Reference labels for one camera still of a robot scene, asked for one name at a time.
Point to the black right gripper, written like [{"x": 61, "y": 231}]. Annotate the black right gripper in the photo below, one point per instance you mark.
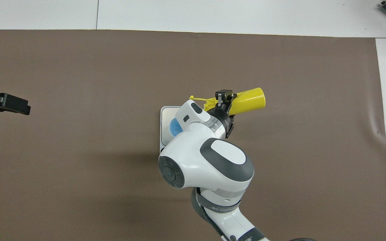
[{"x": 224, "y": 115}]

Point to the yellow squeeze bottle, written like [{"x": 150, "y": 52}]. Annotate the yellow squeeze bottle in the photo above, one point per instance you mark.
[{"x": 248, "y": 100}]

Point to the light blue paper cup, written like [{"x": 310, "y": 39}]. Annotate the light blue paper cup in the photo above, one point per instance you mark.
[{"x": 173, "y": 129}]

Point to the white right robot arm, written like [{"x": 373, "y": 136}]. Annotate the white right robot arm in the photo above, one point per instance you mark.
[{"x": 209, "y": 160}]

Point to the silver digital kitchen scale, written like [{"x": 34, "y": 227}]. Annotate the silver digital kitchen scale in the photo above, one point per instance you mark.
[{"x": 166, "y": 115}]

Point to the brown table mat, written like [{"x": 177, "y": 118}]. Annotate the brown table mat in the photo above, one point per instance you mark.
[{"x": 79, "y": 184}]

